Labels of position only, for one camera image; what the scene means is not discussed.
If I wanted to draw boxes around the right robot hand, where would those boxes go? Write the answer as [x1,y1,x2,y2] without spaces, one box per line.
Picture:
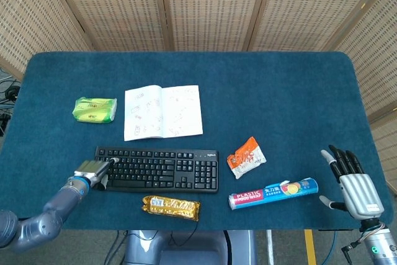
[319,144,385,220]

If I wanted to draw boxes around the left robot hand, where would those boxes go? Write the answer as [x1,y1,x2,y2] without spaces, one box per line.
[74,157,120,191]

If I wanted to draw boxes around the black computer keyboard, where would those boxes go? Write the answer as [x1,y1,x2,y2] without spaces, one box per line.
[89,145,220,194]

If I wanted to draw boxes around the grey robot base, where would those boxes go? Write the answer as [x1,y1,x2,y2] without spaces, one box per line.
[123,230,258,265]

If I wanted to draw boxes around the green tissue pack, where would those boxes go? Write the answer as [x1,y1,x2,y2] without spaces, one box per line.
[72,97,118,124]

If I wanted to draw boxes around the plastic food wrap box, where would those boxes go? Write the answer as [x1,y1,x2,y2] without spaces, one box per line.
[228,177,319,210]

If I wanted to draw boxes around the gold foil snack pack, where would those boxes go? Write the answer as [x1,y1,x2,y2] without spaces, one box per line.
[141,195,201,222]

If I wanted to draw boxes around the open white booklet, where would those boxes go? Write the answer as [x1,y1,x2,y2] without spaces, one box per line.
[123,84,204,142]

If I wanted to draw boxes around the blue table mat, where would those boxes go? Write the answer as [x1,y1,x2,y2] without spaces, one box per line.
[0,51,395,232]

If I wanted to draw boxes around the orange white snack bag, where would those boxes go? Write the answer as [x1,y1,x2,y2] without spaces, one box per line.
[226,136,267,180]

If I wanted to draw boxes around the woven folding screen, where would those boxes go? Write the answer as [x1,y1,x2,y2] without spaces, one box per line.
[0,0,397,192]

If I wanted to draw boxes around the blue cable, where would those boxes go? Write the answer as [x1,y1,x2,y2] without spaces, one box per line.
[325,230,339,265]

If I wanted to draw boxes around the black cables on floor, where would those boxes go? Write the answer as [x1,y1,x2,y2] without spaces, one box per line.
[0,72,22,137]

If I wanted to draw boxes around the thin dark string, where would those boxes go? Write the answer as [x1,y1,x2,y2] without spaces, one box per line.
[169,218,199,247]

